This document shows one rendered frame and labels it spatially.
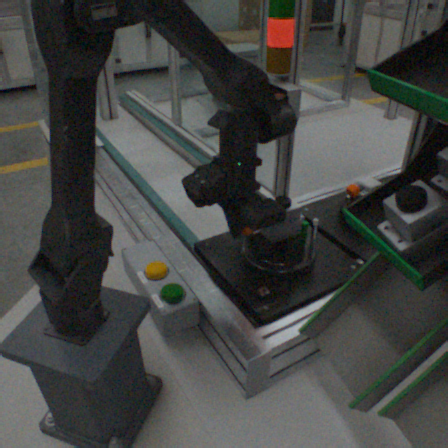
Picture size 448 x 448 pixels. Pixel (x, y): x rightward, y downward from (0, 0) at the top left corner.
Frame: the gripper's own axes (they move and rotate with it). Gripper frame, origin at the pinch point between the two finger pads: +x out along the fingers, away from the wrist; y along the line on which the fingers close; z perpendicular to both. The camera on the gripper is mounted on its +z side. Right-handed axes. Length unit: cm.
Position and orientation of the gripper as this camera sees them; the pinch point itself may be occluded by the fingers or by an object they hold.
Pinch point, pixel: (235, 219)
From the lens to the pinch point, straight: 68.0
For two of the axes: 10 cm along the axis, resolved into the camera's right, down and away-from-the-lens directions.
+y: 5.1, 4.8, -7.1
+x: -0.2, 8.3, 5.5
